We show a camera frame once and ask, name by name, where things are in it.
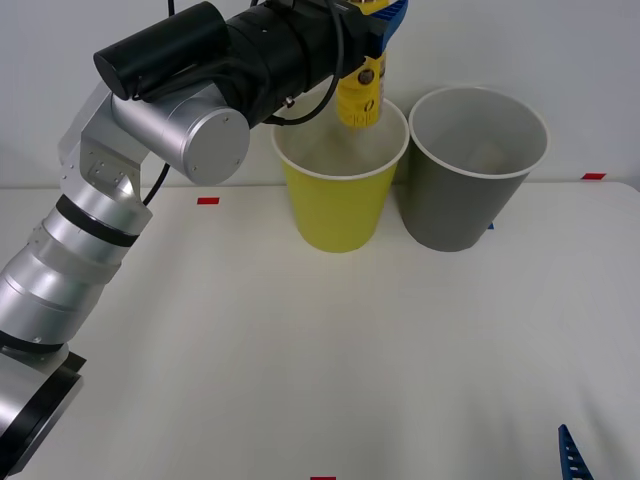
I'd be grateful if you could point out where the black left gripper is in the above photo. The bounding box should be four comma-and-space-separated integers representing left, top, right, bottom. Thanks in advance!
298, 0, 410, 92

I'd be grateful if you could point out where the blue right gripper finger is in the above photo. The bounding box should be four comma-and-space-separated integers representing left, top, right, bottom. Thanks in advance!
557, 423, 596, 480

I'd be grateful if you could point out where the yellow bottle with black cap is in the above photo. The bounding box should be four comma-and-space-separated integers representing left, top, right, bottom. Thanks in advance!
335, 0, 389, 132

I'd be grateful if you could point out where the yellow-green plastic bin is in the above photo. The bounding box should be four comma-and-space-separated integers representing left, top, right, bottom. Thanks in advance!
271, 94, 411, 254

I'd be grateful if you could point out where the grey plastic bin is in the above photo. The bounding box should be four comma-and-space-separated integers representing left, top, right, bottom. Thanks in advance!
407, 86, 551, 253

